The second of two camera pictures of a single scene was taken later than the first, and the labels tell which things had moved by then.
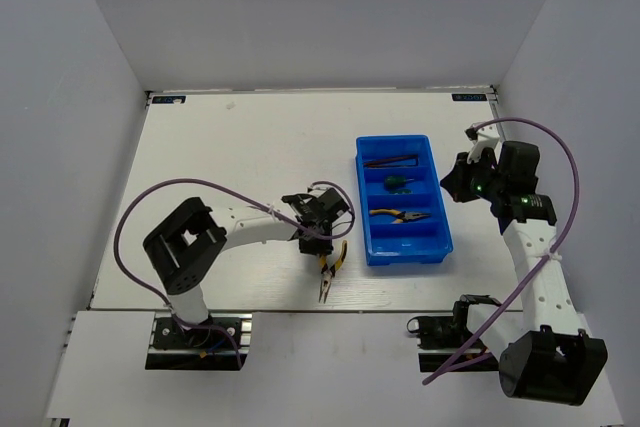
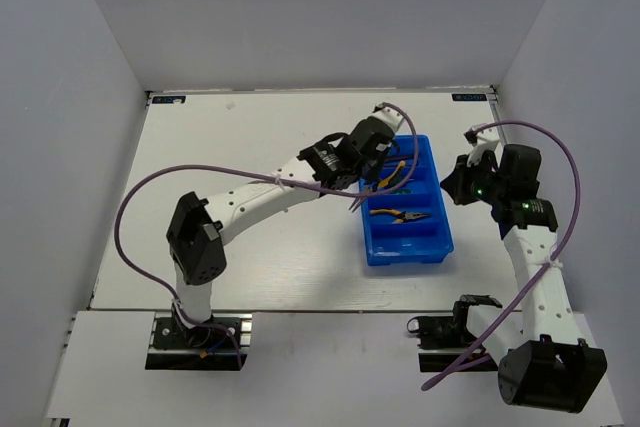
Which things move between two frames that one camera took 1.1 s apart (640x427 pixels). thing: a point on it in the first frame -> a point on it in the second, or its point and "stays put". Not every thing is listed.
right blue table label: x=469 y=97 stays put
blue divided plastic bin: x=403 y=210 stays put
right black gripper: x=455 y=181 stays put
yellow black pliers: x=327 y=274 -> x=391 y=181
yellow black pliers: x=402 y=215 stays put
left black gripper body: x=316 y=245 -> x=372 y=169
